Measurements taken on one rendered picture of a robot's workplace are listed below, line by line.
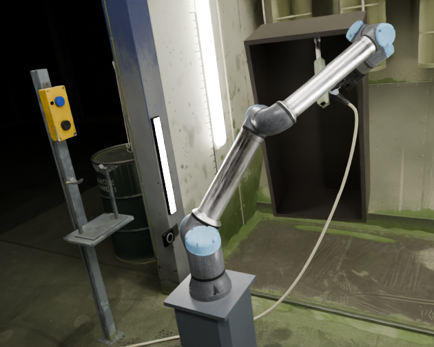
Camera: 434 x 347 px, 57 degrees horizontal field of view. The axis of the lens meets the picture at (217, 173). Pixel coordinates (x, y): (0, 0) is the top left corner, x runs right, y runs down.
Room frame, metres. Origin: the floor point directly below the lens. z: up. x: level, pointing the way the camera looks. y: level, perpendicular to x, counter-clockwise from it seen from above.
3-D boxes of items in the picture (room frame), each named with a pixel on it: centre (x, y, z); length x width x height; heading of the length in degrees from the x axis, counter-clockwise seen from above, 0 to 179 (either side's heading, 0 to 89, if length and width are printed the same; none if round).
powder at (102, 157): (3.20, 0.71, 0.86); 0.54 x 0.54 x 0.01
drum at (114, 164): (3.19, 0.70, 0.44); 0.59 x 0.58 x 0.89; 39
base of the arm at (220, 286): (1.52, 0.10, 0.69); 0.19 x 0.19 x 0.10
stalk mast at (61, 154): (2.07, 0.80, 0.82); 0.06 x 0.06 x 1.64; 58
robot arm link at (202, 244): (1.53, 0.10, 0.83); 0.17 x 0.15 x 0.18; 10
